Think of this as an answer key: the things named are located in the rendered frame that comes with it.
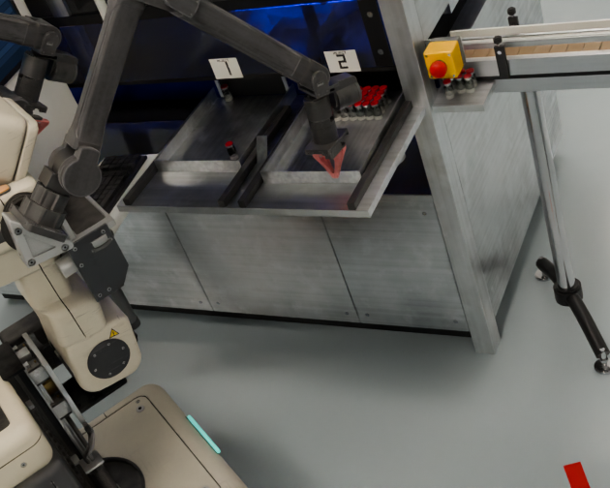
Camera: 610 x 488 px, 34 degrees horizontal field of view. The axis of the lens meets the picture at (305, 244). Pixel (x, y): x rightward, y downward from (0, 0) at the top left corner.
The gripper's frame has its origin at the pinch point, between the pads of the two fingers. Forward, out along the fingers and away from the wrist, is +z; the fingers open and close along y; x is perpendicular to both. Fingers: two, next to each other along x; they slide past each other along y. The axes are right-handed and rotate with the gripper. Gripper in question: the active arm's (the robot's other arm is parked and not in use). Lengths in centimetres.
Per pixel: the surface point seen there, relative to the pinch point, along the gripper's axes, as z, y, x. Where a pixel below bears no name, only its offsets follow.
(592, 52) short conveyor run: -9, 43, -49
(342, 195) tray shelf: 3.5, -3.1, -2.4
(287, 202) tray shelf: 4.0, -6.3, 10.5
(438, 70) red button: -13.1, 26.1, -17.9
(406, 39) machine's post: -20.1, 28.6, -10.3
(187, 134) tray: 0, 20, 54
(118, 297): 57, 18, 100
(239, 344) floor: 87, 37, 74
